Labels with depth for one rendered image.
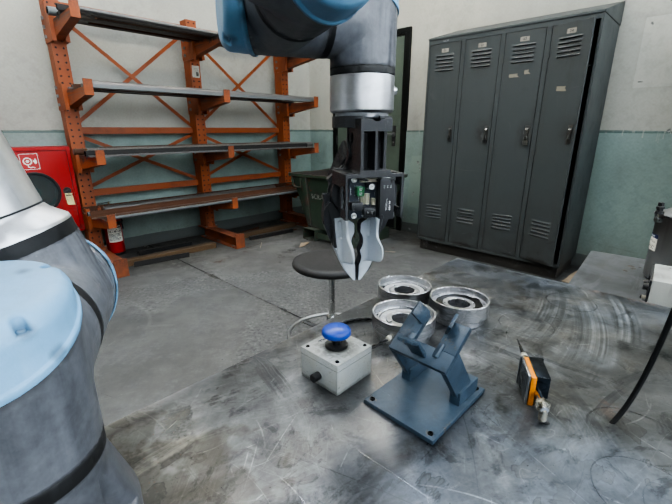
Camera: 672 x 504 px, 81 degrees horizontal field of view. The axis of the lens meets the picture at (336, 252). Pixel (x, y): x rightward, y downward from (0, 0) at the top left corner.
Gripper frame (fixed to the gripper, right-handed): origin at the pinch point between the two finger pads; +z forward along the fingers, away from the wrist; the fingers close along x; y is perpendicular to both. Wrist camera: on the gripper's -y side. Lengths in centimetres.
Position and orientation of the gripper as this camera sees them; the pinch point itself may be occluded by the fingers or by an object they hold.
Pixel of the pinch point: (354, 268)
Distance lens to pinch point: 54.6
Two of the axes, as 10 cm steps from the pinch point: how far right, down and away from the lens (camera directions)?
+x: 9.6, -0.8, 2.5
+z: 0.0, 9.5, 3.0
